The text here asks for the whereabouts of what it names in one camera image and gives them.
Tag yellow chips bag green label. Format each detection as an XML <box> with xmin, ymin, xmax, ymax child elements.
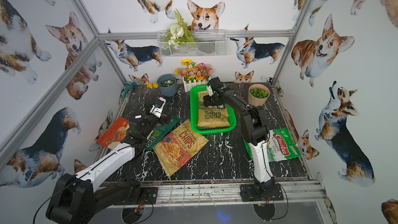
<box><xmin>197</xmin><ymin>91</ymin><xmax>230</xmax><ymax>129</ymax></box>

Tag yellow chips bag red label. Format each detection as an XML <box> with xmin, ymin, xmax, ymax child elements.
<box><xmin>153</xmin><ymin>120</ymin><xmax>208</xmax><ymax>177</ymax></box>

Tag red cream cassava chips bag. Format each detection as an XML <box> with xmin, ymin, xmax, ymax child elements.
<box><xmin>96</xmin><ymin>117</ymin><xmax>130</xmax><ymax>150</ymax></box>

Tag green white Cimba cassava bag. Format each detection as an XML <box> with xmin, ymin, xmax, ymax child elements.
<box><xmin>244</xmin><ymin>128</ymin><xmax>301</xmax><ymax>162</ymax></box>

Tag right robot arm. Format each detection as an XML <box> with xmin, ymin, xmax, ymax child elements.
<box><xmin>203</xmin><ymin>77</ymin><xmax>275</xmax><ymax>196</ymax></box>

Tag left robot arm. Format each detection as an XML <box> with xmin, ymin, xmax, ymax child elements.
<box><xmin>46</xmin><ymin>110</ymin><xmax>172</xmax><ymax>224</ymax></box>

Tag dark green Real chips bag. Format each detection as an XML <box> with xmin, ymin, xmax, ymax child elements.
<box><xmin>144</xmin><ymin>115</ymin><xmax>180</xmax><ymax>150</ymax></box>

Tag green plastic basket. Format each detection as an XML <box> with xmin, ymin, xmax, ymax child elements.
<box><xmin>190</xmin><ymin>85</ymin><xmax>237</xmax><ymax>135</ymax></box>

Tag flowers in white fence box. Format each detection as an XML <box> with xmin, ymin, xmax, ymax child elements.
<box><xmin>175</xmin><ymin>58</ymin><xmax>213</xmax><ymax>92</ymax></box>

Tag grey blue plant pot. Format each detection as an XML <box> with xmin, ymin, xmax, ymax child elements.
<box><xmin>157</xmin><ymin>74</ymin><xmax>177</xmax><ymax>97</ymax></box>

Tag yellow flowers with teal ribbon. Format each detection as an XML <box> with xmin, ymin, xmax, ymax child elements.
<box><xmin>119</xmin><ymin>80</ymin><xmax>159</xmax><ymax>101</ymax></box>

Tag beige pot with green plant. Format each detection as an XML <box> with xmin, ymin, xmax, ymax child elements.
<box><xmin>248</xmin><ymin>84</ymin><xmax>271</xmax><ymax>106</ymax></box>

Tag white flower green fern bouquet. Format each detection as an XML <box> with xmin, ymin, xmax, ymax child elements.
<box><xmin>162</xmin><ymin>9</ymin><xmax>197</xmax><ymax>49</ymax></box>

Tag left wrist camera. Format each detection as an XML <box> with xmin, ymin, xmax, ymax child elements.
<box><xmin>149</xmin><ymin>97</ymin><xmax>166</xmax><ymax>118</ymax></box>

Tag white wire wall basket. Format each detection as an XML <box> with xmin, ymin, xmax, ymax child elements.
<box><xmin>157</xmin><ymin>31</ymin><xmax>227</xmax><ymax>58</ymax></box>

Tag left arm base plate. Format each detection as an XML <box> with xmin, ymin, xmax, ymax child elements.
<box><xmin>122</xmin><ymin>187</ymin><xmax>158</xmax><ymax>205</ymax></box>

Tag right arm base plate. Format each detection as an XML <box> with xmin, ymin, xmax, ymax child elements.
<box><xmin>240</xmin><ymin>183</ymin><xmax>284</xmax><ymax>202</ymax></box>

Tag aluminium front rail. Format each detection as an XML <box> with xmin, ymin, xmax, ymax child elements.
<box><xmin>145</xmin><ymin>180</ymin><xmax>326</xmax><ymax>207</ymax></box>

